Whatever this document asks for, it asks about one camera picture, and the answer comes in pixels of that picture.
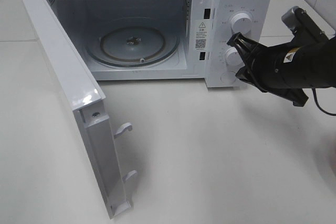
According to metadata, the white microwave oven body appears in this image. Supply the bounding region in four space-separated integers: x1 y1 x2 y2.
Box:
49 0 270 88

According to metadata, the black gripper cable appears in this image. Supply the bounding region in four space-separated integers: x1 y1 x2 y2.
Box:
311 87 336 116

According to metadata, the upper white power knob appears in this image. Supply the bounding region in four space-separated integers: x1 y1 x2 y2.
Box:
229 12 253 34

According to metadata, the round white door button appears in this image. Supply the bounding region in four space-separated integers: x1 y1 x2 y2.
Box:
221 71 237 87

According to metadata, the warning label sticker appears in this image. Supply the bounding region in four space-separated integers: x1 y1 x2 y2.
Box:
193 19 211 50

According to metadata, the lower white timer knob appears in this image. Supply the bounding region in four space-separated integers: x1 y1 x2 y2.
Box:
225 47 243 66

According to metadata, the white microwave door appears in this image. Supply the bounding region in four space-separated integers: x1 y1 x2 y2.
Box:
22 0 138 219

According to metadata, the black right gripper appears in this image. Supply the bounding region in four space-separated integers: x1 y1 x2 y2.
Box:
227 32 335 106

